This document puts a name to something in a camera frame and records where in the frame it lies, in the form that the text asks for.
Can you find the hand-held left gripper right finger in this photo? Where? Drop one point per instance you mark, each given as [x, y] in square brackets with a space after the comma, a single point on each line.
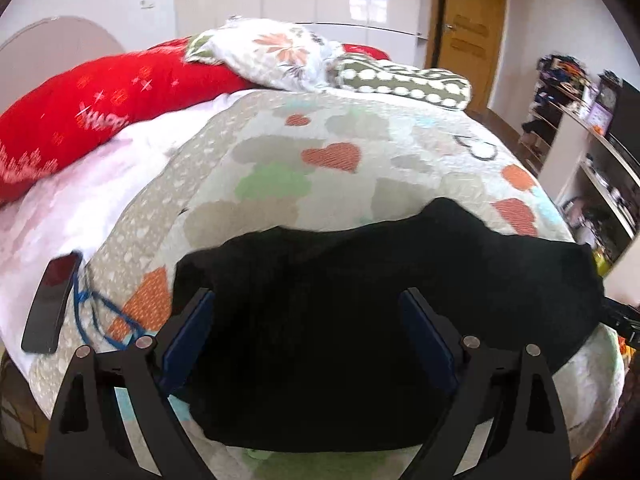
[427, 340]

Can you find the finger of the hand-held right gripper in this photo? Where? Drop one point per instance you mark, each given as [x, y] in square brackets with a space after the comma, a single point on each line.
[622, 317]

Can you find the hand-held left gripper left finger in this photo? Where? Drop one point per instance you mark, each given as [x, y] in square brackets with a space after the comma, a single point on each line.
[187, 340]

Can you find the black pants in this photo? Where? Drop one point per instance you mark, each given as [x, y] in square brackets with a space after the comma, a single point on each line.
[325, 310]

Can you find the yellow bottle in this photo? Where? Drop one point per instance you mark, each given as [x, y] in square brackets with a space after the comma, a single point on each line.
[601, 261]

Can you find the black smartphone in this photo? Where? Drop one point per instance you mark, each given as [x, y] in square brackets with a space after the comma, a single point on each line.
[50, 305]

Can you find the white shelf unit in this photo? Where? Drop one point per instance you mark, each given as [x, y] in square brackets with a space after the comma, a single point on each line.
[565, 145]

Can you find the white bed sheet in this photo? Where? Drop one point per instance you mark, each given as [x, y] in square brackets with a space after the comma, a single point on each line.
[75, 195]

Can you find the black television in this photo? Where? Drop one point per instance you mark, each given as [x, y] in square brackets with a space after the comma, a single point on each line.
[627, 115]

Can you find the heart patterned quilt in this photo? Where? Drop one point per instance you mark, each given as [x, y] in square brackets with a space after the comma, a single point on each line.
[300, 170]

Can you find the shoe rack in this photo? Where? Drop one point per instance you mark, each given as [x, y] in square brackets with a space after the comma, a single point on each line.
[545, 110]

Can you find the black ornate clock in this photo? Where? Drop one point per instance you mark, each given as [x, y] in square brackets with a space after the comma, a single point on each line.
[607, 92]

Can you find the red printed duvet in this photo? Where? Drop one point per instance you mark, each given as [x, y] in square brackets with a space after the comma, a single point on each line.
[100, 100]

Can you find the green bolster pillow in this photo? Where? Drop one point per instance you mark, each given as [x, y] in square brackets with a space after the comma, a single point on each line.
[410, 82]

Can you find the floral pillow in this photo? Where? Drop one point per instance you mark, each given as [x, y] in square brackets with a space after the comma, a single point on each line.
[270, 55]

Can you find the wooden door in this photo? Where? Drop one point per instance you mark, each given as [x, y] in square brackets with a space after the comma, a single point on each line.
[475, 35]

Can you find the pink headboard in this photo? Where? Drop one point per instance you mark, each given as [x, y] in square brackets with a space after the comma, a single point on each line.
[50, 55]

